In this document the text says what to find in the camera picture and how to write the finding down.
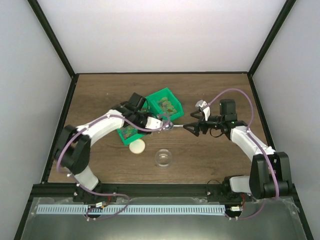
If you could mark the light blue slotted cable duct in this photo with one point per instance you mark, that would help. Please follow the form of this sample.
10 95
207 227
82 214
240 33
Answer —
74 209

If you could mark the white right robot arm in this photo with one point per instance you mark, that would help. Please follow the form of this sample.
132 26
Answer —
270 173

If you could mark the cream jar lid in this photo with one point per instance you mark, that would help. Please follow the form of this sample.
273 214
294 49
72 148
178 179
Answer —
137 146

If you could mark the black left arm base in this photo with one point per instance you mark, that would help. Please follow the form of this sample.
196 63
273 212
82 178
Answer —
100 193

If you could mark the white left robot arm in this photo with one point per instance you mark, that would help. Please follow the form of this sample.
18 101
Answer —
73 147

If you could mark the green bin with popsicle candies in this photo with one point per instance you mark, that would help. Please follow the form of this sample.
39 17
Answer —
164 102

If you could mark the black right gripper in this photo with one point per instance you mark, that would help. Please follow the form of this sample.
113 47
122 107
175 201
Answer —
202 122

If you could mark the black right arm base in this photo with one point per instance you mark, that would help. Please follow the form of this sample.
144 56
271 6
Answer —
227 193

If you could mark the green bin with star candies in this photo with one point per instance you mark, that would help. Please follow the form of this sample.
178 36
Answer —
128 134

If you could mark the clear glass jar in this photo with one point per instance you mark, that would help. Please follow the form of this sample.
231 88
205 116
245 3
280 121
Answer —
163 158

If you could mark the silver metal scoop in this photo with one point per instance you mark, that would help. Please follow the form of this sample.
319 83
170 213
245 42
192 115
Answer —
171 126

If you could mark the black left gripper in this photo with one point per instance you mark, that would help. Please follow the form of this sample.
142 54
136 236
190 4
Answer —
145 131

